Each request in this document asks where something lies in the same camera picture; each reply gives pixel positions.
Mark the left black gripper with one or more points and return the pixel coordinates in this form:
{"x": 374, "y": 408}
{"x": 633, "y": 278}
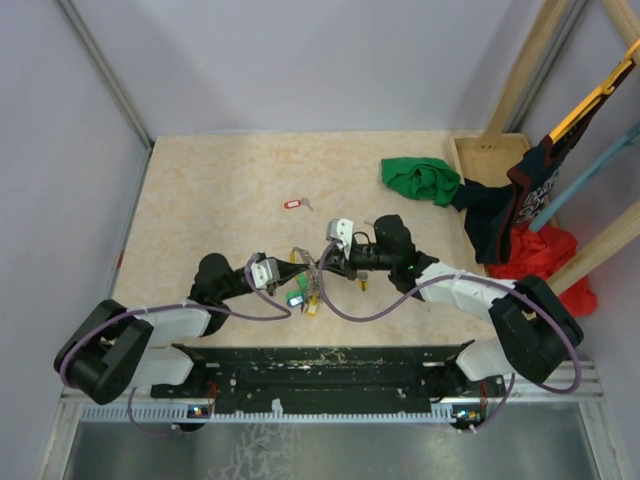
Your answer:
{"x": 286, "y": 270}

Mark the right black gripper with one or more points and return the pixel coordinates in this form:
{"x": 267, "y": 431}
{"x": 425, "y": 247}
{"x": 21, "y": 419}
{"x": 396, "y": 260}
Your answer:
{"x": 334, "y": 261}

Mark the large keyring with tagged keys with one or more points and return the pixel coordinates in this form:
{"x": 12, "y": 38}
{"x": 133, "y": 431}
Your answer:
{"x": 307, "y": 295}

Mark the key with yellow tag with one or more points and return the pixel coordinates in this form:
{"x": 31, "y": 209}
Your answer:
{"x": 362, "y": 280}

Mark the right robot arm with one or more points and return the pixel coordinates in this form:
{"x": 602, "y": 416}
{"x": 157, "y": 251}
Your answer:
{"x": 536, "y": 336}

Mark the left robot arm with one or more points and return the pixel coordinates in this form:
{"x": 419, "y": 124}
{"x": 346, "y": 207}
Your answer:
{"x": 150, "y": 325}

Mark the key with red tag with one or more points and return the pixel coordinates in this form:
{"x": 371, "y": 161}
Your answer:
{"x": 297, "y": 203}

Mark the green cloth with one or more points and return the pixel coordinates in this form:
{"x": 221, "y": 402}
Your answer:
{"x": 421, "y": 178}

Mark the dark navy shirt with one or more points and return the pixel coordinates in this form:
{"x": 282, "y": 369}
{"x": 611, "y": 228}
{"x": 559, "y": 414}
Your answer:
{"x": 492, "y": 212}

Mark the red cloth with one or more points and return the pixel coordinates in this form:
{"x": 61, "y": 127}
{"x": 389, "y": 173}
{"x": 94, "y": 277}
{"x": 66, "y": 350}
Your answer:
{"x": 542, "y": 254}

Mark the light blue hanger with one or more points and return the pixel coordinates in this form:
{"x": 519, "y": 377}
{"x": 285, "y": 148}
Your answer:
{"x": 625, "y": 141}

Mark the yellow hanger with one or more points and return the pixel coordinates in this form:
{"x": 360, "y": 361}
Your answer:
{"x": 601, "y": 92}

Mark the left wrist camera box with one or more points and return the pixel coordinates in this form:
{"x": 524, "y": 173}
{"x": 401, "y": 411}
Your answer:
{"x": 264, "y": 271}

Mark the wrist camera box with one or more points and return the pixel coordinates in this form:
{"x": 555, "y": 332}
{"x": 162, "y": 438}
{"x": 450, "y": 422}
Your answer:
{"x": 264, "y": 271}
{"x": 341, "y": 230}

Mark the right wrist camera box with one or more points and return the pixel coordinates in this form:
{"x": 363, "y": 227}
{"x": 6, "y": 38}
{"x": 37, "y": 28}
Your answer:
{"x": 341, "y": 230}

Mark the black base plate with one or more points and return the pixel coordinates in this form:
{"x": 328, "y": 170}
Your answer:
{"x": 321, "y": 380}

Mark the wooden rack frame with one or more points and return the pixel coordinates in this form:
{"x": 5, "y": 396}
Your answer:
{"x": 488, "y": 156}

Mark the aluminium rail frame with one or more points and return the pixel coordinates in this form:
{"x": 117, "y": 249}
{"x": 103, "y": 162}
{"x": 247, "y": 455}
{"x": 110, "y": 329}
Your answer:
{"x": 186, "y": 410}

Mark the grey corner wall post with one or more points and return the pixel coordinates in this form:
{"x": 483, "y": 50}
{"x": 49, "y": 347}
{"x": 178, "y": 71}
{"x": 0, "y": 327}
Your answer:
{"x": 104, "y": 70}

